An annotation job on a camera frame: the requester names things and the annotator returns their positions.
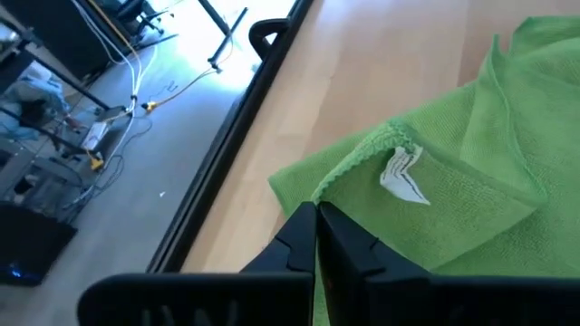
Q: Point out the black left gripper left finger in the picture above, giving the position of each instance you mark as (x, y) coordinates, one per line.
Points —
(290, 249)

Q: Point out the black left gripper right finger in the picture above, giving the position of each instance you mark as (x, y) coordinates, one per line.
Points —
(349, 262)

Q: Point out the black desk leg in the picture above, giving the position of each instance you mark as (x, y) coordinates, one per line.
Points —
(214, 16)

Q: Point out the blue cloth bundle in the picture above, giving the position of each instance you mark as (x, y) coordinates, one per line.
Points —
(41, 93)

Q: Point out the black cabinet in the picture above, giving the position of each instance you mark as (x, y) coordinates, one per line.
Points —
(68, 36)

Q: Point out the white power box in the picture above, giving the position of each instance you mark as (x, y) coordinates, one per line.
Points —
(95, 136)

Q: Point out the black box with blue light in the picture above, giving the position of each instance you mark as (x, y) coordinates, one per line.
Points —
(31, 244)

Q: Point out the yellow plug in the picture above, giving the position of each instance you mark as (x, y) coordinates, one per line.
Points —
(96, 162)
(149, 107)

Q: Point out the black clamp bracket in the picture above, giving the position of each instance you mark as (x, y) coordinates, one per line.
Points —
(254, 38)

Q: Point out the black office chair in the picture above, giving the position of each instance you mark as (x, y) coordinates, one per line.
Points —
(136, 9)

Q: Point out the green microfiber towel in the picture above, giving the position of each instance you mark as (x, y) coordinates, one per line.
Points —
(453, 204)

